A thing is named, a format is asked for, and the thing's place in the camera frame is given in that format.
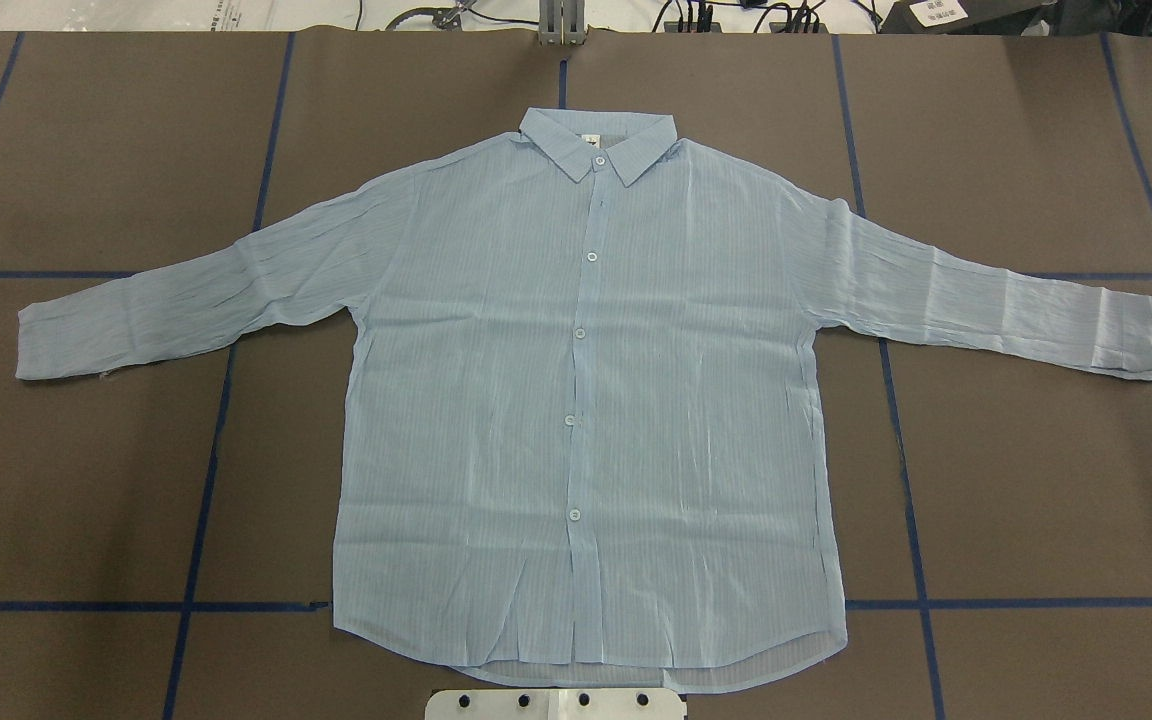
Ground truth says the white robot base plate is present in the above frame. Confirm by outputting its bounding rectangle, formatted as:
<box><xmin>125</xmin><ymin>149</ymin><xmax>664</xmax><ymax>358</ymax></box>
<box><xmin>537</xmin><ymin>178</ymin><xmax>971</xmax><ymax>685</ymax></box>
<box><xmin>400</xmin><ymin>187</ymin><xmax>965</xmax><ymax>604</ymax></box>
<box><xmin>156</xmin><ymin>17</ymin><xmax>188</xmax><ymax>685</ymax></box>
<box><xmin>424</xmin><ymin>688</ymin><xmax>689</xmax><ymax>719</ymax></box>

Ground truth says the grey aluminium frame post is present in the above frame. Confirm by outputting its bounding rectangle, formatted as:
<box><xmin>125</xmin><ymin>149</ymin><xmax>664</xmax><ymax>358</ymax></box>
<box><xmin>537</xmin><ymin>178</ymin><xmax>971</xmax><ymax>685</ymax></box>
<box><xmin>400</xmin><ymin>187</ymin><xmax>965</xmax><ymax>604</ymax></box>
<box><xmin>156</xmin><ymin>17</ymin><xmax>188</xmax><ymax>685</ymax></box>
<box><xmin>538</xmin><ymin>0</ymin><xmax>588</xmax><ymax>47</ymax></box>

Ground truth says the light blue button shirt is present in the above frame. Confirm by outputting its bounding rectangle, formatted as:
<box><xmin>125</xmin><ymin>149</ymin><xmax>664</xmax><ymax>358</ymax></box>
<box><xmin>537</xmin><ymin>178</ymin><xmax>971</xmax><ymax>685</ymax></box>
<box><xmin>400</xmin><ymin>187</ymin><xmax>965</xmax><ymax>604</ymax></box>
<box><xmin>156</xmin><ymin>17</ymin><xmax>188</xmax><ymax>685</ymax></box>
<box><xmin>15</xmin><ymin>108</ymin><xmax>1152</xmax><ymax>694</ymax></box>

